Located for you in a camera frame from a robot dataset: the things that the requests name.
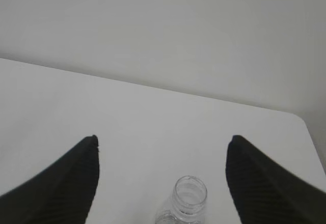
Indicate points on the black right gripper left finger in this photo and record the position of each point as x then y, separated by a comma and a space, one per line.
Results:
62, 193

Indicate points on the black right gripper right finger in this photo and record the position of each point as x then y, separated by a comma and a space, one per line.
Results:
265, 192

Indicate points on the clear plastic water bottle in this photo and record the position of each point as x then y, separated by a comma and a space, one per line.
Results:
186, 203

